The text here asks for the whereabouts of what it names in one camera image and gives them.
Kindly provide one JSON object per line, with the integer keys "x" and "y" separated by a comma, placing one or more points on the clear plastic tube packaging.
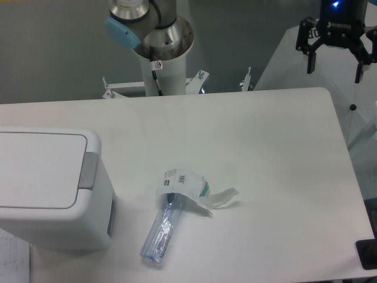
{"x": 163, "y": 227}

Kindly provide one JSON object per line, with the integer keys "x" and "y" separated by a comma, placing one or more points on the white push-lid trash can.
{"x": 55, "y": 190}

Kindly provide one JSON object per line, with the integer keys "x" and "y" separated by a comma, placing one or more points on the white umbrella with Superior text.
{"x": 335, "y": 71}

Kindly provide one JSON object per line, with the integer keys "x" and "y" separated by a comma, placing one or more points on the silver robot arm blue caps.
{"x": 130, "y": 22}

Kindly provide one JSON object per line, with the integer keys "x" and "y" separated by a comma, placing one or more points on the printed paper sheet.
{"x": 15, "y": 258}

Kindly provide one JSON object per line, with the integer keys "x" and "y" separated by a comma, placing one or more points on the black device at table corner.
{"x": 367, "y": 253}

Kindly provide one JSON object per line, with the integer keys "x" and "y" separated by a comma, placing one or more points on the white paper wrapper with label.
{"x": 195, "y": 190}

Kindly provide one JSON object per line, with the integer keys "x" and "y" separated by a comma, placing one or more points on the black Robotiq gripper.
{"x": 338, "y": 26}

